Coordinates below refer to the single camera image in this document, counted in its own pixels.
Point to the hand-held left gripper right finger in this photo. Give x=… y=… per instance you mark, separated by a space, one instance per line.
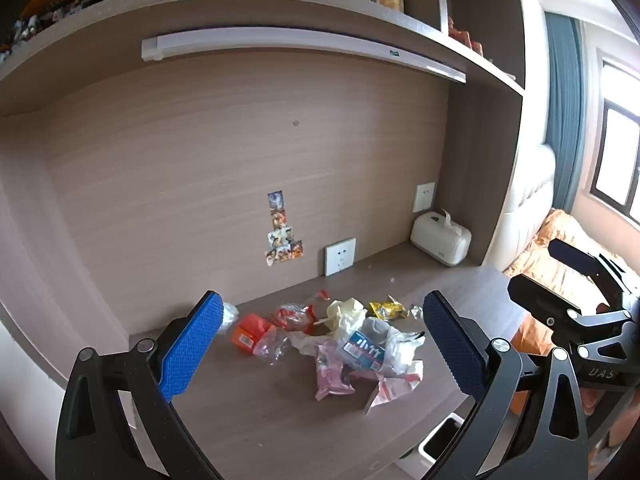
x=450 y=345

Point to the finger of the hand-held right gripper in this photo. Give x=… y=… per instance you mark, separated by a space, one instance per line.
x=575 y=257
x=535 y=297

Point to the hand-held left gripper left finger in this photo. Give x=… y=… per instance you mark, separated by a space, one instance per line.
x=192 y=345

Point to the white plastic bag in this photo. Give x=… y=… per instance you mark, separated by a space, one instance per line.
x=405 y=350

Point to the small silver wrapper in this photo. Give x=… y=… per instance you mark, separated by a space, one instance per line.
x=416 y=312

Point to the small white tissue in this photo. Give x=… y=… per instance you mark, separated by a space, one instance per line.
x=230 y=312

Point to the orange snack packet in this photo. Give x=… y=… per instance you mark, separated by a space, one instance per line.
x=250 y=330

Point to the white wrapper with red print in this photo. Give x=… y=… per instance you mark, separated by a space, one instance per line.
x=395 y=390

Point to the yellow snack packet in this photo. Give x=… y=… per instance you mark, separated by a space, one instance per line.
x=387 y=309

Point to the clear plastic wrapper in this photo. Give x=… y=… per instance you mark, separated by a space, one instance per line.
x=272 y=347

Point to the blue and white packet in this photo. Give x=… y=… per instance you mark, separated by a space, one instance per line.
x=362 y=351

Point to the white trash bin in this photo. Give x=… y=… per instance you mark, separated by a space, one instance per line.
x=440 y=442

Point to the red and white snack bag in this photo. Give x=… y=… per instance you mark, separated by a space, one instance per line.
x=295 y=316

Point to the yellow paper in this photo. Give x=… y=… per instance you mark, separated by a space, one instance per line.
x=347 y=312

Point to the large white tissue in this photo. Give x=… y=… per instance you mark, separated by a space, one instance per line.
x=307 y=342

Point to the pink packet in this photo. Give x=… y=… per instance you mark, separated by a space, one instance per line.
x=332 y=375

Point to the orange blanket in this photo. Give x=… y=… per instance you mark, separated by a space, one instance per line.
x=560 y=230

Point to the cream padded headboard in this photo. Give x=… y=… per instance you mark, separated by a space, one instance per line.
x=530 y=195

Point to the white tissue box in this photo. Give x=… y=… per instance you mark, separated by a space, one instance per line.
x=440 y=242

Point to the dark-framed window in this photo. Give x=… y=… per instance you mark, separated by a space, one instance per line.
x=620 y=150

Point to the group of cartoon stickers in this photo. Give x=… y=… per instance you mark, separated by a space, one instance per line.
x=282 y=245

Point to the blue-grey curtain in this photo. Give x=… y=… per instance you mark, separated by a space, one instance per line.
x=565 y=110

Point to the red orange figurine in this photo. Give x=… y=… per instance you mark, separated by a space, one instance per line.
x=460 y=35

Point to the white light bar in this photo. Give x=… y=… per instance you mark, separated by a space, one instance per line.
x=300 y=40

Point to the white wall socket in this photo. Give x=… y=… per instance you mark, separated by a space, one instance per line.
x=424 y=198
x=340 y=257

